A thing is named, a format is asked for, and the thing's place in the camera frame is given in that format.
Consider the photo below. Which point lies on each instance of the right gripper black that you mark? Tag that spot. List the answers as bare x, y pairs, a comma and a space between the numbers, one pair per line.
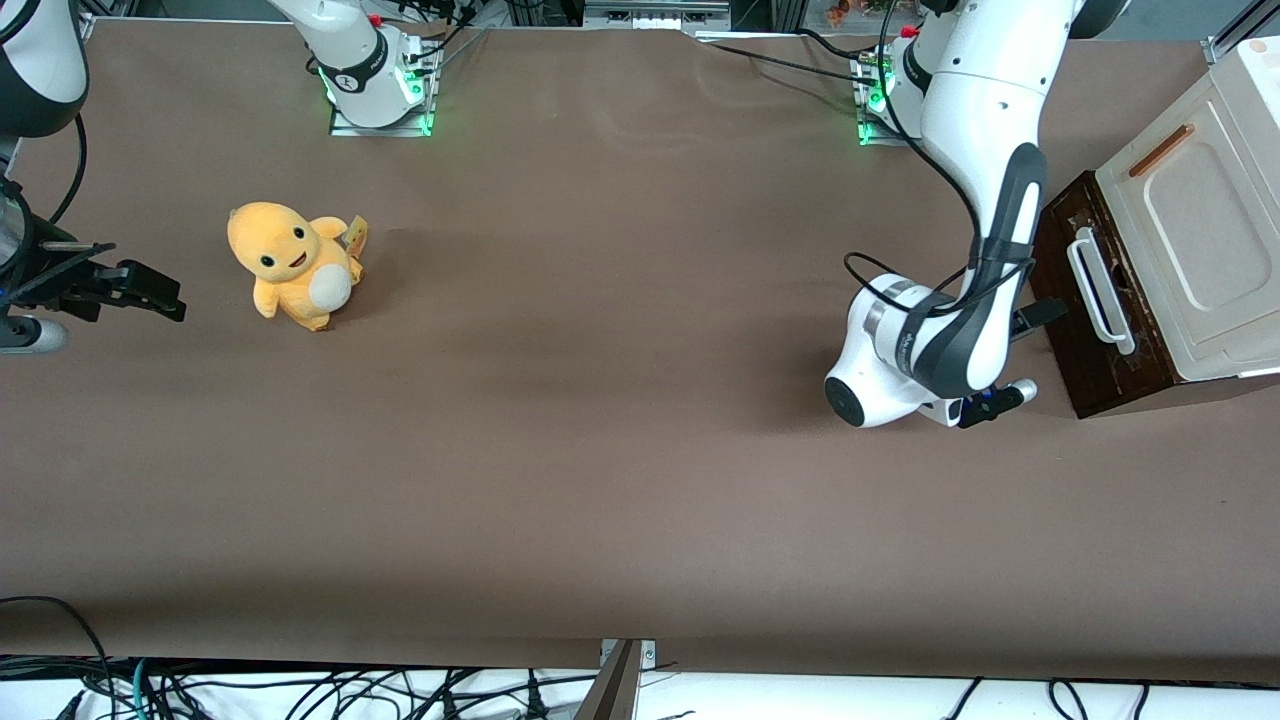
62, 283

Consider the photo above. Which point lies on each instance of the dark wooden drawer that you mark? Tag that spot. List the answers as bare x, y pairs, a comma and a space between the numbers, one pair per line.
1145, 360

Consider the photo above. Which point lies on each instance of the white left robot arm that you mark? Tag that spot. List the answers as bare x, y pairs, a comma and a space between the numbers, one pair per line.
985, 110

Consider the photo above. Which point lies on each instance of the yellow plush toy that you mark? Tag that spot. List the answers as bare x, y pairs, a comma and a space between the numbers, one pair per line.
290, 285

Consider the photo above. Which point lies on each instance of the cream plastic cabinet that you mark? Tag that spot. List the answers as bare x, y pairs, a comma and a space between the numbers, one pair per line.
1200, 230

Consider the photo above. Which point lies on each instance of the small orange objects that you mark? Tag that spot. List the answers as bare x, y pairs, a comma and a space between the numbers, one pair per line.
838, 12

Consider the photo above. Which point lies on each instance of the white power strip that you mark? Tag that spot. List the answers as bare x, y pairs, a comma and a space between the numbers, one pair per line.
655, 14

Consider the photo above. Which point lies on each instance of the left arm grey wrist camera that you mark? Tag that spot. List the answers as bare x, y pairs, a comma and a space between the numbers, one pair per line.
1022, 390

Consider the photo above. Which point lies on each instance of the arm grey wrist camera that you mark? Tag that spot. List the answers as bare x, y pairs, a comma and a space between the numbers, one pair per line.
1022, 390
30, 337

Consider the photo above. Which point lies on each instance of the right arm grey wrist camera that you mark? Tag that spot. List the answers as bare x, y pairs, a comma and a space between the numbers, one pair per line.
30, 337

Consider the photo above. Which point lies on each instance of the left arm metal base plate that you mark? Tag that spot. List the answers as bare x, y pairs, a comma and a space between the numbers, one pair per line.
868, 135

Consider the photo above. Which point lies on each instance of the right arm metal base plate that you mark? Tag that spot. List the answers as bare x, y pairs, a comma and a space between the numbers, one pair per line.
400, 128

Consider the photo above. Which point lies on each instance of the aluminium frame profile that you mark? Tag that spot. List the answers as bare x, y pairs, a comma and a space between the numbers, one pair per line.
1240, 30

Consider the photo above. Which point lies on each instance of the grey metal bracket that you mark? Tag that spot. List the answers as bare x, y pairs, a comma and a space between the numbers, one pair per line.
615, 690

